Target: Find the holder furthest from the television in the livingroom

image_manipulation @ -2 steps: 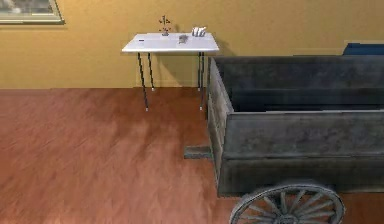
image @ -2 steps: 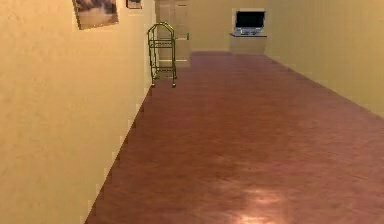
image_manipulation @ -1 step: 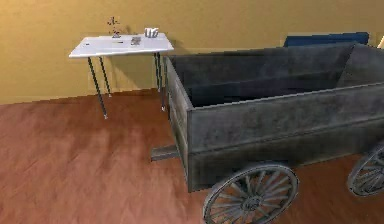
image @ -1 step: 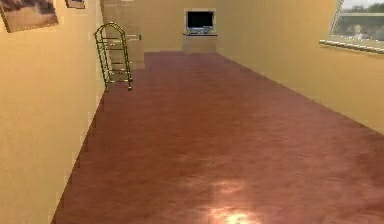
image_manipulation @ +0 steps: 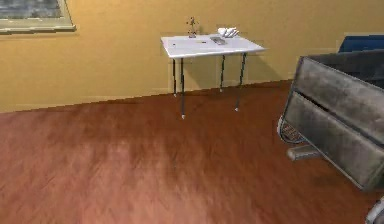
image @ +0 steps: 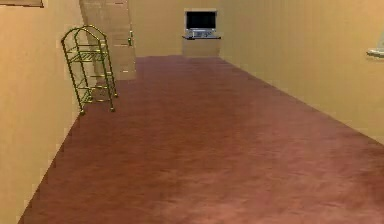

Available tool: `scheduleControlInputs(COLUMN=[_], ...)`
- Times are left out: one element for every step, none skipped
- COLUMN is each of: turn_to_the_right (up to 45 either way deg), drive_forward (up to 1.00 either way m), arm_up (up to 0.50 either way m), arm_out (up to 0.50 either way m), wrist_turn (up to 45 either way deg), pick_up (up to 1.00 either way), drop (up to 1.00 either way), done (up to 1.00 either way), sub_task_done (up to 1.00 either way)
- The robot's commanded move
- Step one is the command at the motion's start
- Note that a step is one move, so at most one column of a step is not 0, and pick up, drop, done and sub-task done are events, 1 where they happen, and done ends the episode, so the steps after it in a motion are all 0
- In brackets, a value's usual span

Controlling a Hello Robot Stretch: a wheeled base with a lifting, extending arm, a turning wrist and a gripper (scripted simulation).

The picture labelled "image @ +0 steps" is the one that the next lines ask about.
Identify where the tan room door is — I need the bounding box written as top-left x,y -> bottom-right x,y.
78,0 -> 137,81

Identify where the open silver laptop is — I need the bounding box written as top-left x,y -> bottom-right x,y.
184,9 -> 219,39

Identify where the tan cabinet with dark top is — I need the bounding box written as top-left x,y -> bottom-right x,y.
181,35 -> 222,58

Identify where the green wire shelf rack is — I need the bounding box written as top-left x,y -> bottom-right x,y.
60,24 -> 119,116

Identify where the grey wall fixture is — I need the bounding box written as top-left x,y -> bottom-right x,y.
366,30 -> 384,60

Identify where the brown framed picture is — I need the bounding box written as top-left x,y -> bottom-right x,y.
0,0 -> 45,9

